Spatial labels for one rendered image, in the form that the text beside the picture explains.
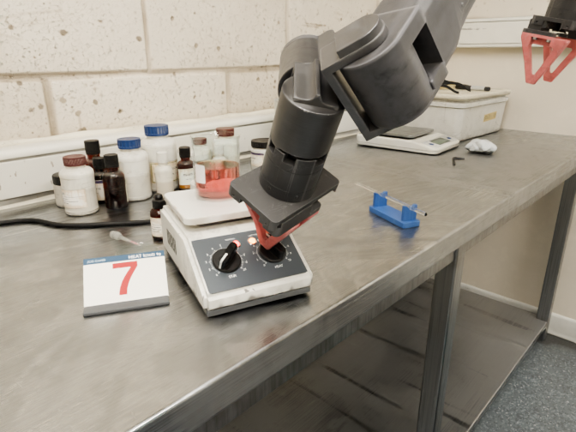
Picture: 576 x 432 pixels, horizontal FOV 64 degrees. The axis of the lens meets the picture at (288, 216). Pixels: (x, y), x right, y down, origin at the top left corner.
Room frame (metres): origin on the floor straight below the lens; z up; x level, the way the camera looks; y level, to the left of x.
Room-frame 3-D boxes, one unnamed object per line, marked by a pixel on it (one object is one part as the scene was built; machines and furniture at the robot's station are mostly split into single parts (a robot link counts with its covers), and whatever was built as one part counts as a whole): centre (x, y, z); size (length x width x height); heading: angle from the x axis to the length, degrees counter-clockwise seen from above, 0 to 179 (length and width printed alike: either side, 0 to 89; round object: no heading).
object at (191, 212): (0.57, 0.09, 0.83); 0.12 x 0.12 x 0.01; 27
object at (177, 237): (0.55, 0.08, 0.79); 0.22 x 0.13 x 0.08; 27
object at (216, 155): (0.59, 0.09, 0.88); 0.07 x 0.06 x 0.08; 5
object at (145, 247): (0.55, 0.20, 0.76); 0.06 x 0.06 x 0.02
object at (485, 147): (1.28, -0.54, 0.77); 0.08 x 0.08 x 0.04; 50
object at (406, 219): (0.74, -0.18, 0.77); 0.10 x 0.03 x 0.04; 24
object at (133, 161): (0.86, 0.30, 0.81); 0.06 x 0.06 x 0.11
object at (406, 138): (1.38, -0.36, 0.77); 0.26 x 0.19 x 0.05; 50
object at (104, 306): (0.47, 0.18, 0.77); 0.09 x 0.06 x 0.04; 107
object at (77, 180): (0.77, 0.36, 0.80); 0.06 x 0.06 x 0.10
